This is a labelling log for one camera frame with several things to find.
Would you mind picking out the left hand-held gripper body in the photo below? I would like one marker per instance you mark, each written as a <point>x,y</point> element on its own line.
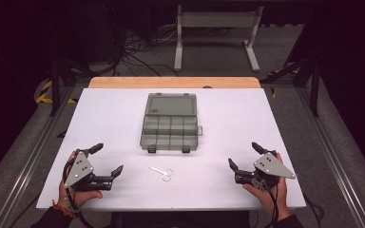
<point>80,167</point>

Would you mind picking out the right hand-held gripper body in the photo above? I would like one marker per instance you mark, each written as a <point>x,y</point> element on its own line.
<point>271,166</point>

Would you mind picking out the small silver scissors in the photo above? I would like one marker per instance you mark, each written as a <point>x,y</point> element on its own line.
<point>165,173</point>

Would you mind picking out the grey plastic organiser box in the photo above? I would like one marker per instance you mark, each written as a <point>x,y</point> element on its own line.
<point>169,125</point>

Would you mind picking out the person's left hand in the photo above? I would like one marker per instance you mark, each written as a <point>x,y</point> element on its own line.
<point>76,198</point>

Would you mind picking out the person's right hand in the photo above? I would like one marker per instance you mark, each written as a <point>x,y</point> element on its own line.
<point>274,199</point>

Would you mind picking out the yellow black hazard tape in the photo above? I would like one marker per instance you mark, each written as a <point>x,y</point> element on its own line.
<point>274,91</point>
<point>44,93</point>

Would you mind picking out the black metal stand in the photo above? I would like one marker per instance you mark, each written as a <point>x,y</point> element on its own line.
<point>55,85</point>
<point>313,85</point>

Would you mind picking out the white metal stand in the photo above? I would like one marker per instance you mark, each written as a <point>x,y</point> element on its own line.
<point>217,19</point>

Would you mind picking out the aluminium floor rail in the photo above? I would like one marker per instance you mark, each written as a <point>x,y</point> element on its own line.
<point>332,158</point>
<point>28,164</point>

